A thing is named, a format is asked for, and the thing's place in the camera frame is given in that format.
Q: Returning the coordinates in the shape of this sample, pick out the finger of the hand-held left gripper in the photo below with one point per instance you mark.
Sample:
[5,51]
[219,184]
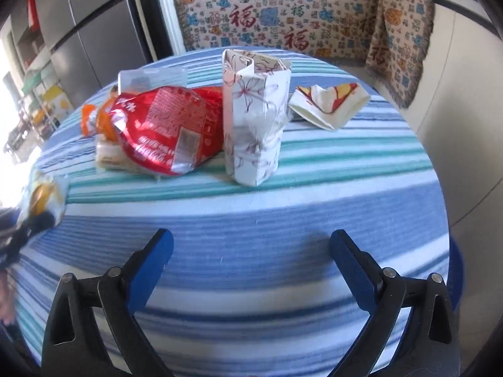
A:
[39,222]

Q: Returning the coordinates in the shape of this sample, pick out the blue striped tablecloth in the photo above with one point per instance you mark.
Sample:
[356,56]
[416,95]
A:
[251,212]

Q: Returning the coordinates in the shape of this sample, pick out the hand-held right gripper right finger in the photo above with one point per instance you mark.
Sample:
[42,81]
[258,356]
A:
[349,255]

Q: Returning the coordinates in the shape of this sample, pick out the storage shelf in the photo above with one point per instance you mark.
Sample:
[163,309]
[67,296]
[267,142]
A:
[39,86]

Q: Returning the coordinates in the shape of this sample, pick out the grey refrigerator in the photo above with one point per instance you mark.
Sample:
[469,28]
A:
[94,31]

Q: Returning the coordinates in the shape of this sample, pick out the orange snack packet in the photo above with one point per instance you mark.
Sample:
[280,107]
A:
[96,119]

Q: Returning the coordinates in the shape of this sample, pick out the red snack bag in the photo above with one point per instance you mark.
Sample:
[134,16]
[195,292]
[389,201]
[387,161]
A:
[165,125]

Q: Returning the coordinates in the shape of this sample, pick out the white crumpled wrapper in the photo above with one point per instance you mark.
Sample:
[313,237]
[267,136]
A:
[110,157]

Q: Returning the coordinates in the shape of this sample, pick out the printed cushion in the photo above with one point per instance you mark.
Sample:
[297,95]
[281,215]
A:
[401,39]

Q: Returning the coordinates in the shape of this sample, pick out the gold foil wrapper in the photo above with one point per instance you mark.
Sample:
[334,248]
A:
[41,196]

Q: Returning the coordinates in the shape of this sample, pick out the clear plastic box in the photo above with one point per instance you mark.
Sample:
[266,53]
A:
[153,76]

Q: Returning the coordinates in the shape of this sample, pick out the floral paper carton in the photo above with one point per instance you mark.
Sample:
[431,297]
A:
[253,125]

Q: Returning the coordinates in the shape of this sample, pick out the printed sofa cover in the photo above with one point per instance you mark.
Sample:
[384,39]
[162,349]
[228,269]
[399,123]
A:
[275,11]

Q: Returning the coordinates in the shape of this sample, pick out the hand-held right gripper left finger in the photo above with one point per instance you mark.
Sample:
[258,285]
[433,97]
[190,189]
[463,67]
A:
[155,251]

